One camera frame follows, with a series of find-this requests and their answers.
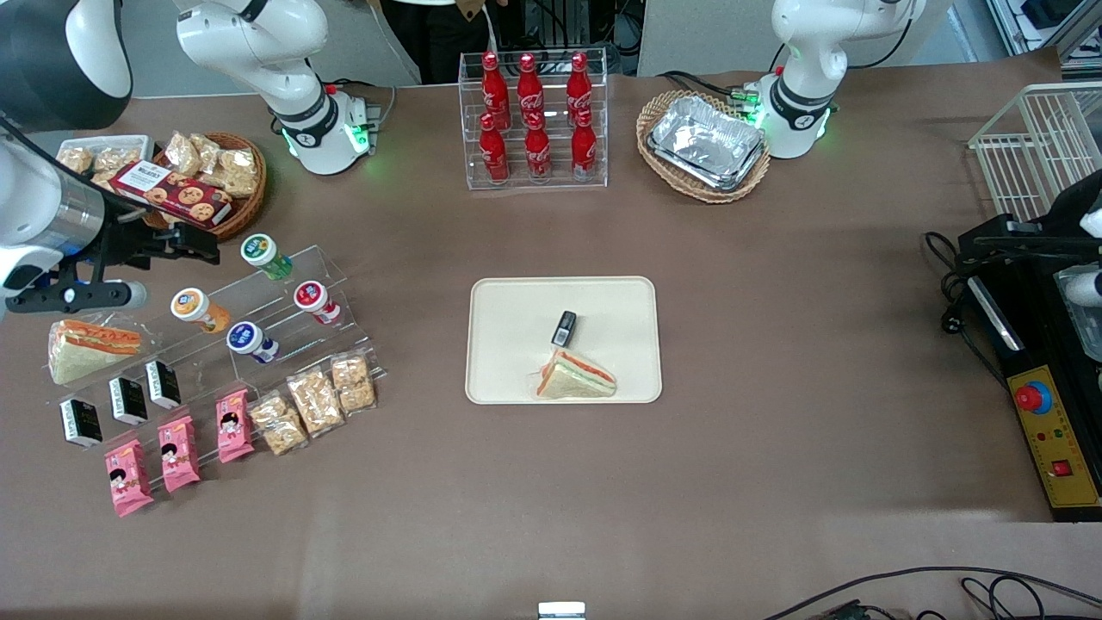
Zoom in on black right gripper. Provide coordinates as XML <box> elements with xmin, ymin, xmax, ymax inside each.
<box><xmin>82</xmin><ymin>207</ymin><xmax>221</xmax><ymax>287</ymax></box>

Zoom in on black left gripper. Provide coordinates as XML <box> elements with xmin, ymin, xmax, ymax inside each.
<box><xmin>960</xmin><ymin>168</ymin><xmax>1102</xmax><ymax>261</ymax></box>

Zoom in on orange gum bottle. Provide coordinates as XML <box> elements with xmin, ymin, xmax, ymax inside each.
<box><xmin>170</xmin><ymin>287</ymin><xmax>232</xmax><ymax>335</ymax></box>

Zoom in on green gum bottle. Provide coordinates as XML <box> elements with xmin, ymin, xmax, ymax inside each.
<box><xmin>240</xmin><ymin>232</ymin><xmax>294</xmax><ymax>282</ymax></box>

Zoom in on blue gum bottle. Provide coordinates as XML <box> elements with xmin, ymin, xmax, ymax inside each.
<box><xmin>226</xmin><ymin>320</ymin><xmax>281</xmax><ymax>364</ymax></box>

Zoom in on red gum bottle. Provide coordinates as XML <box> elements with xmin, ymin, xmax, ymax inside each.
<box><xmin>293</xmin><ymin>280</ymin><xmax>344</xmax><ymax>327</ymax></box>

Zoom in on cream plastic tray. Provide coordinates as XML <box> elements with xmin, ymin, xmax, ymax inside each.
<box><xmin>465</xmin><ymin>276</ymin><xmax>664</xmax><ymax>406</ymax></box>

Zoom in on red cookie box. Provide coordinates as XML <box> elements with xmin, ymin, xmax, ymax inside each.
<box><xmin>108</xmin><ymin>160</ymin><xmax>234</xmax><ymax>228</ymax></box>

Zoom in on brown wicker basket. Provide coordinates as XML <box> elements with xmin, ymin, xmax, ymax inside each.
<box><xmin>140</xmin><ymin>131</ymin><xmax>269</xmax><ymax>241</ymax></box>

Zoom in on clear plastic container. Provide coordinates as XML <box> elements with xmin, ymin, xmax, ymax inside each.
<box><xmin>1054</xmin><ymin>265</ymin><xmax>1102</xmax><ymax>363</ymax></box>

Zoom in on black machine with yellow panel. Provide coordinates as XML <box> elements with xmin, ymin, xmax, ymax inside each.
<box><xmin>957</xmin><ymin>215</ymin><xmax>1102</xmax><ymax>524</ymax></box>

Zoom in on white rectangular dish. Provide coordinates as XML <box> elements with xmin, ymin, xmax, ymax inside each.
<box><xmin>55</xmin><ymin>134</ymin><xmax>157</xmax><ymax>189</ymax></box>

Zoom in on wrapped triangle sandwich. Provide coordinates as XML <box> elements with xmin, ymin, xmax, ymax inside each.
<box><xmin>47</xmin><ymin>319</ymin><xmax>144</xmax><ymax>387</ymax></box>
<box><xmin>535</xmin><ymin>348</ymin><xmax>618</xmax><ymax>400</ymax></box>

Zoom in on clear acrylic stepped display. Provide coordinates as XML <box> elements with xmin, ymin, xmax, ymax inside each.
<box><xmin>50</xmin><ymin>245</ymin><xmax>389</xmax><ymax>450</ymax></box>

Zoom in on pink snack packet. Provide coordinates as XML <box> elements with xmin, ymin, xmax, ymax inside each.
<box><xmin>214</xmin><ymin>387</ymin><xmax>257</xmax><ymax>465</ymax></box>
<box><xmin>157</xmin><ymin>415</ymin><xmax>202</xmax><ymax>494</ymax></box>
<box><xmin>103</xmin><ymin>438</ymin><xmax>155</xmax><ymax>518</ymax></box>

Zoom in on wrapped nut bar pack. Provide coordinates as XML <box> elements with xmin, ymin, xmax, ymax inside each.
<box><xmin>330</xmin><ymin>352</ymin><xmax>379</xmax><ymax>415</ymax></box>
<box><xmin>249</xmin><ymin>389</ymin><xmax>310</xmax><ymax>456</ymax></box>
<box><xmin>286</xmin><ymin>369</ymin><xmax>346</xmax><ymax>439</ymax></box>

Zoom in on metal equipment shelf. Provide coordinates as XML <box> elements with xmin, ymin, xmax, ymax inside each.
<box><xmin>988</xmin><ymin>0</ymin><xmax>1102</xmax><ymax>63</ymax></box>

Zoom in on stack of foil trays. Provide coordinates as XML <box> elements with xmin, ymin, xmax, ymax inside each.
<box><xmin>647</xmin><ymin>95</ymin><xmax>768</xmax><ymax>193</ymax></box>

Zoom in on person in black clothes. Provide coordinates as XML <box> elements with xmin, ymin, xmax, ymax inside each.
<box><xmin>377</xmin><ymin>0</ymin><xmax>493</xmax><ymax>87</ymax></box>

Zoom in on red cola bottle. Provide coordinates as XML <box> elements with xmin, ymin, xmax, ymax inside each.
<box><xmin>478</xmin><ymin>114</ymin><xmax>511</xmax><ymax>185</ymax></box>
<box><xmin>570</xmin><ymin>109</ymin><xmax>598</xmax><ymax>183</ymax></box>
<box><xmin>523</xmin><ymin>112</ymin><xmax>553</xmax><ymax>183</ymax></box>
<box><xmin>565</xmin><ymin>53</ymin><xmax>594</xmax><ymax>130</ymax></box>
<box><xmin>480</xmin><ymin>52</ymin><xmax>510</xmax><ymax>130</ymax></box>
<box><xmin>516</xmin><ymin>53</ymin><xmax>545</xmax><ymax>130</ymax></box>

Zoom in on light wicker basket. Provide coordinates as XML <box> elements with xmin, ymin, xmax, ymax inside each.
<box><xmin>635</xmin><ymin>90</ymin><xmax>772</xmax><ymax>205</ymax></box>

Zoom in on clear acrylic bottle rack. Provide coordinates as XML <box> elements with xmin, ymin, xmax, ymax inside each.
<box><xmin>458</xmin><ymin>48</ymin><xmax>610</xmax><ymax>191</ymax></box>

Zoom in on black power cable with plug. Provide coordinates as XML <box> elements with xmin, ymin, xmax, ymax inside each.
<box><xmin>922</xmin><ymin>230</ymin><xmax>1010</xmax><ymax>390</ymax></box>

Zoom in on white wire rack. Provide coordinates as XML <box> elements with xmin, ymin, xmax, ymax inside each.
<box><xmin>968</xmin><ymin>81</ymin><xmax>1102</xmax><ymax>226</ymax></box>

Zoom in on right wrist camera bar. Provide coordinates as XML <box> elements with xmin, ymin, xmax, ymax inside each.
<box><xmin>4</xmin><ymin>279</ymin><xmax>148</xmax><ymax>316</ymax></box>

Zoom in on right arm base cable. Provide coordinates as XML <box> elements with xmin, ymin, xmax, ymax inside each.
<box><xmin>325</xmin><ymin>77</ymin><xmax>399</xmax><ymax>147</ymax></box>

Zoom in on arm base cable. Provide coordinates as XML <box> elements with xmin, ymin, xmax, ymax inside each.
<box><xmin>661</xmin><ymin>69</ymin><xmax>763</xmax><ymax>109</ymax></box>
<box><xmin>325</xmin><ymin>77</ymin><xmax>399</xmax><ymax>147</ymax></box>

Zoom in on left arm base cable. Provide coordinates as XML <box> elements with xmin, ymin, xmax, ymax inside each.
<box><xmin>661</xmin><ymin>69</ymin><xmax>763</xmax><ymax>109</ymax></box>

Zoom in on black floor cables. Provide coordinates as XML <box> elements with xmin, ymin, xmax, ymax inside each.
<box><xmin>761</xmin><ymin>565</ymin><xmax>1102</xmax><ymax>620</ymax></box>

